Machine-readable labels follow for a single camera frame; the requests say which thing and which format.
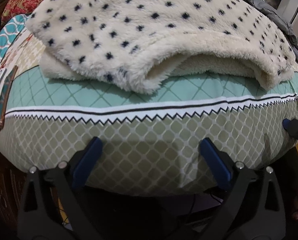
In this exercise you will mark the grey puffer jacket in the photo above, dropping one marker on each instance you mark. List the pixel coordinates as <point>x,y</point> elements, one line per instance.
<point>280,22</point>

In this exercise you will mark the white spotted fleece blanket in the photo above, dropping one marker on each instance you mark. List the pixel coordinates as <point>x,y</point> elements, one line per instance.
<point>137,44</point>

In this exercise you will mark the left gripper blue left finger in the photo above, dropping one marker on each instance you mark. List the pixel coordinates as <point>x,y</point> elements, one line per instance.
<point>49,209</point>

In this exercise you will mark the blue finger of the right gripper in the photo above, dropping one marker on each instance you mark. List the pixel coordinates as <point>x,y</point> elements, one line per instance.
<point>290,125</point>

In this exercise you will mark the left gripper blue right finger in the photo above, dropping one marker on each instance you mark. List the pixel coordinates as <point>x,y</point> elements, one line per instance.
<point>252,206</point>

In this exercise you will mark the patterned teal beige bedsheet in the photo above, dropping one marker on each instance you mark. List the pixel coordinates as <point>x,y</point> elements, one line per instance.
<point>150,143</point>

